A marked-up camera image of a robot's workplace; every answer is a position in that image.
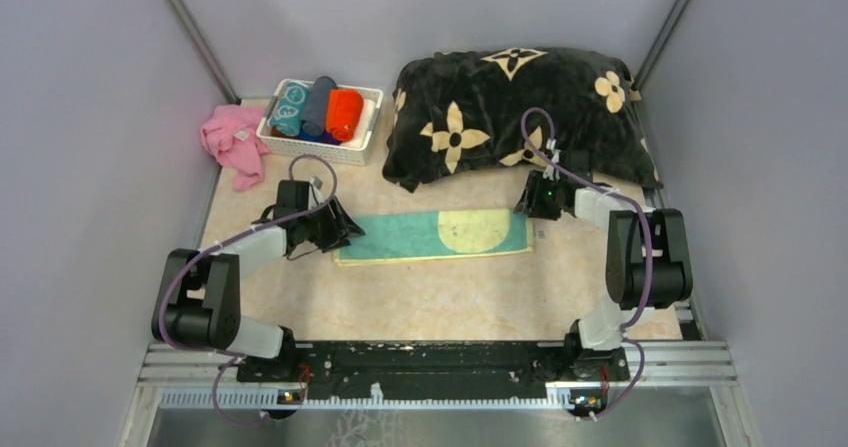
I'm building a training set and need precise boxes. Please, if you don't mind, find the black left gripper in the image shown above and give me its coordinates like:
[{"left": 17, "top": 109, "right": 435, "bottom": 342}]
[{"left": 299, "top": 195, "right": 365, "bottom": 253}]

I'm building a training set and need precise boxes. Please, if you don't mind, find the small teal yellow towel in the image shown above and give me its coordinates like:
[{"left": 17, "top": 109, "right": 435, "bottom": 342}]
[{"left": 333, "top": 208, "right": 534, "bottom": 267}]

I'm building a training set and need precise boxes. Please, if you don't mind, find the white plastic basket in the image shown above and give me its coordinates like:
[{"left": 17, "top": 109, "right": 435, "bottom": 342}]
[{"left": 255, "top": 79, "right": 384, "bottom": 166}]

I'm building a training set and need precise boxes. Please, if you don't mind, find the orange towel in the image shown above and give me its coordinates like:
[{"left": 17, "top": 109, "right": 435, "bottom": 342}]
[{"left": 325, "top": 89, "right": 364, "bottom": 142}]

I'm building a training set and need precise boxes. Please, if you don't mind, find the patterned teal yellow towel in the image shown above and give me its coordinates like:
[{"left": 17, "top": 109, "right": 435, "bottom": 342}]
[{"left": 269, "top": 82, "right": 310, "bottom": 135}]

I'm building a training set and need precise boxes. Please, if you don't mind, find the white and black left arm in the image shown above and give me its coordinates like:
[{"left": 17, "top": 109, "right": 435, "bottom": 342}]
[{"left": 151, "top": 178, "right": 365, "bottom": 381}]

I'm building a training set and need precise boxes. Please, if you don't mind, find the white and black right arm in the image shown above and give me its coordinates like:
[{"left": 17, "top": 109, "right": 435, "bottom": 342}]
[{"left": 514, "top": 148, "right": 693, "bottom": 379}]

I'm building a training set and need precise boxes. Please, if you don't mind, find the blue rolled towel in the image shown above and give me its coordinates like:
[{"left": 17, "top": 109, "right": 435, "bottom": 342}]
[{"left": 297, "top": 130, "right": 322, "bottom": 143}]

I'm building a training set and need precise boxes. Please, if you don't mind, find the purple rolled towel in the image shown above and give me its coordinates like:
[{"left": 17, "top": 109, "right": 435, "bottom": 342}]
[{"left": 320, "top": 131, "right": 341, "bottom": 146}]

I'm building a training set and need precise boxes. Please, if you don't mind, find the white rolled towel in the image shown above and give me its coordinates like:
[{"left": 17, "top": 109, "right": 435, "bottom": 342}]
[{"left": 348, "top": 99, "right": 376, "bottom": 149}]

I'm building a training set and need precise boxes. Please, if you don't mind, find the black floral pillow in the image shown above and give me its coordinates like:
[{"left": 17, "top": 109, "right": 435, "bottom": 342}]
[{"left": 382, "top": 47, "right": 662, "bottom": 192}]

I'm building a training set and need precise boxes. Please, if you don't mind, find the grey rolled towel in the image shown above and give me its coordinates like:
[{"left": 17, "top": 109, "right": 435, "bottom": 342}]
[{"left": 300, "top": 76, "right": 337, "bottom": 137}]

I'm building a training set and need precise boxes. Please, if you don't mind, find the brown rolled towel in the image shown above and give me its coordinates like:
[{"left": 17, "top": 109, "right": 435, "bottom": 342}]
[{"left": 269, "top": 127, "right": 298, "bottom": 139}]

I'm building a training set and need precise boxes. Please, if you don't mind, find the pink towel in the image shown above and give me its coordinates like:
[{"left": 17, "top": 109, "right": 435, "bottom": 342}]
[{"left": 200, "top": 105, "right": 271, "bottom": 192}]

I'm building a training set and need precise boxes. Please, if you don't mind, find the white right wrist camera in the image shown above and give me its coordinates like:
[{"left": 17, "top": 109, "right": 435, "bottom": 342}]
[{"left": 543, "top": 138, "right": 561, "bottom": 182}]

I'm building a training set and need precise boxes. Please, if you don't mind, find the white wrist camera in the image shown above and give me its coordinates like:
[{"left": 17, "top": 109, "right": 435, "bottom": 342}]
[
  {"left": 543, "top": 138, "right": 561, "bottom": 182},
  {"left": 309, "top": 176, "right": 324, "bottom": 199}
]

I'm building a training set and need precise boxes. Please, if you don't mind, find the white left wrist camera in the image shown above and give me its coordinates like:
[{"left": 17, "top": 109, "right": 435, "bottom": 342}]
[{"left": 309, "top": 176, "right": 324, "bottom": 199}]

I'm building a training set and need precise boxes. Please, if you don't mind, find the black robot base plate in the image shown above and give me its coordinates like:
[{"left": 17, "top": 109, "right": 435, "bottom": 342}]
[{"left": 236, "top": 338, "right": 630, "bottom": 401}]

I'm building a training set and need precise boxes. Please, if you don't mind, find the aluminium frame rail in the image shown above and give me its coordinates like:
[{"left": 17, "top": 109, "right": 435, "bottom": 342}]
[{"left": 120, "top": 340, "right": 760, "bottom": 446}]

